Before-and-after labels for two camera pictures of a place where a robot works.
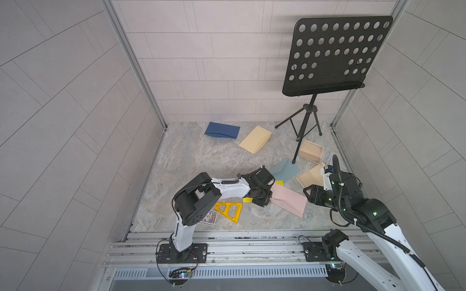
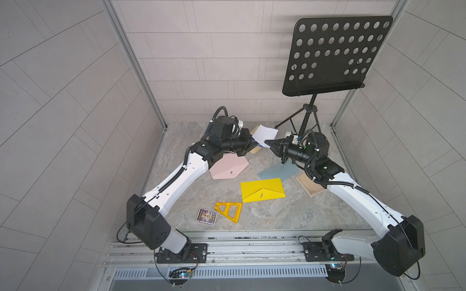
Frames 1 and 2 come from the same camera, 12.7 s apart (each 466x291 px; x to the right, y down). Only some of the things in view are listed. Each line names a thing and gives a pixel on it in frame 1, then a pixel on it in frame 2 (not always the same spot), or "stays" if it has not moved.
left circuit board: (181, 273) stays
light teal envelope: (284, 170) stays
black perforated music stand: (329, 54) stays
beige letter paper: (315, 176) stays
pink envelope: (288, 199) -> (229, 166)
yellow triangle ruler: (238, 211) stays
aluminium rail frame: (261, 249) stays
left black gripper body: (263, 196) -> (238, 143)
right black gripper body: (326, 198) -> (296, 153)
